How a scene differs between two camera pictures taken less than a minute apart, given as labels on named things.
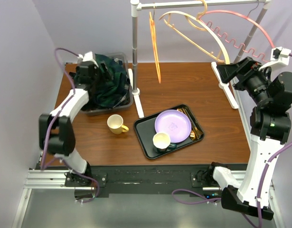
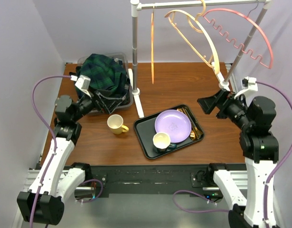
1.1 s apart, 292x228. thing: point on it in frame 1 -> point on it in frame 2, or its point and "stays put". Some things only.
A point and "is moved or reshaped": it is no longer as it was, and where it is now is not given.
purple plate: x=175 y=123 stays put
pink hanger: x=226 y=37 is moved or reshaped
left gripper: x=106 y=72 -> x=108 y=102
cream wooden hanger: x=197 y=18 -> x=196 y=34
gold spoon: x=192 y=134 stays put
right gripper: x=227 y=71 -> x=226 y=97
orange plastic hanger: x=155 y=47 is moved or reshaped
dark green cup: x=172 y=146 stays put
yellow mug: x=115 y=122 stays put
